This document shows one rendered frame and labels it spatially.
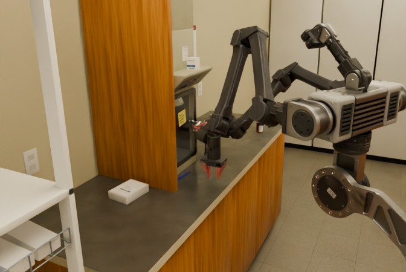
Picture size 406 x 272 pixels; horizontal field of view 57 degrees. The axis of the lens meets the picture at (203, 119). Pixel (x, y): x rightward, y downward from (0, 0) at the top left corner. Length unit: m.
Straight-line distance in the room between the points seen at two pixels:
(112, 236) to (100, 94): 0.73
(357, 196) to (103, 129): 1.26
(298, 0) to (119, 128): 3.25
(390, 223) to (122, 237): 0.99
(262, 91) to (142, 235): 0.75
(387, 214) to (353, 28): 3.41
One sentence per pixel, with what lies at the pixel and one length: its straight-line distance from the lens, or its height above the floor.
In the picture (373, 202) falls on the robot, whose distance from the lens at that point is 1.44.
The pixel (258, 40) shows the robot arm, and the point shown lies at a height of 1.69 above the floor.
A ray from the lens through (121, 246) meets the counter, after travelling 1.55.
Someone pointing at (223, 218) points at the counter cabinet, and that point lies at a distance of 2.06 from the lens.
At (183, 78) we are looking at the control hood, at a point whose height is 1.50.
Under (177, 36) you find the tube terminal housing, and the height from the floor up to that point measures 1.68.
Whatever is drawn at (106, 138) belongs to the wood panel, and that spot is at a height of 1.17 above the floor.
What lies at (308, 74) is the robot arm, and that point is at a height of 1.49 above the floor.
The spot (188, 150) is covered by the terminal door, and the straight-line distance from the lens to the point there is 2.10.
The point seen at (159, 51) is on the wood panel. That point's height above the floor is 1.63.
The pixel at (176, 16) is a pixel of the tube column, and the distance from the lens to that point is 1.91.
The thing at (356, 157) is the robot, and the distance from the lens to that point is 1.50.
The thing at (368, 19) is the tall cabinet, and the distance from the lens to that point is 4.62.
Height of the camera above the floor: 1.82
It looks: 17 degrees down
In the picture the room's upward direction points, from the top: 1 degrees counter-clockwise
